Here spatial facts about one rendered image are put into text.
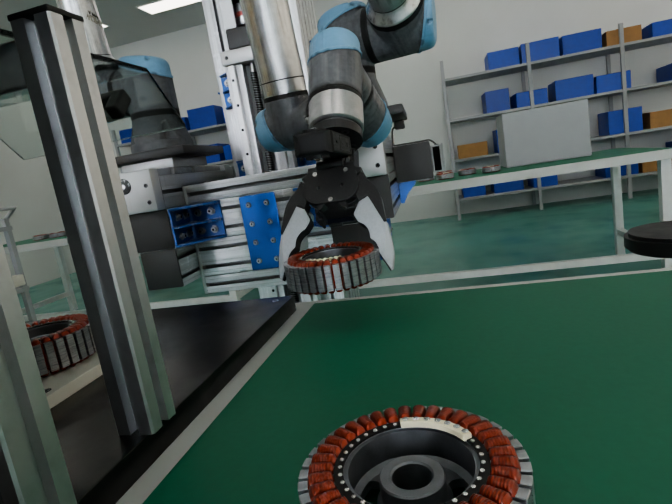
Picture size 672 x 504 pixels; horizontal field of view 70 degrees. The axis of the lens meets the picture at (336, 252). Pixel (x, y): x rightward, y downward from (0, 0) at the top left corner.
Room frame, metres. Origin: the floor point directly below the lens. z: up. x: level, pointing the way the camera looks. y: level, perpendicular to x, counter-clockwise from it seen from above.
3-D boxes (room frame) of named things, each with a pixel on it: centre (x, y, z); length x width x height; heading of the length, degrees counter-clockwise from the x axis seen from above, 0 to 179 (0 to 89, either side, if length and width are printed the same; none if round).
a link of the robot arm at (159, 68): (1.24, 0.39, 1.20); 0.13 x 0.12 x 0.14; 70
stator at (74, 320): (0.47, 0.31, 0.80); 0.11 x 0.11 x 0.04
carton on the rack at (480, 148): (6.35, -1.98, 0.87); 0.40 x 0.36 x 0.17; 165
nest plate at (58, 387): (0.47, 0.31, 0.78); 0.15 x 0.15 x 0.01; 75
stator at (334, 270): (0.55, 0.01, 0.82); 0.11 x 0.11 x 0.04
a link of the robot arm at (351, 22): (1.14, -0.10, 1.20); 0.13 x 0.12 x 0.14; 65
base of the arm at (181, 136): (1.24, 0.39, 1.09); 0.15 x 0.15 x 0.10
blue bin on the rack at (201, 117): (7.25, 1.52, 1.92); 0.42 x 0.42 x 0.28; 77
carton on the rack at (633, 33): (5.90, -3.71, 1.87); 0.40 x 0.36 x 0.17; 164
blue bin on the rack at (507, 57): (6.23, -2.43, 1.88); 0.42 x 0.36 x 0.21; 166
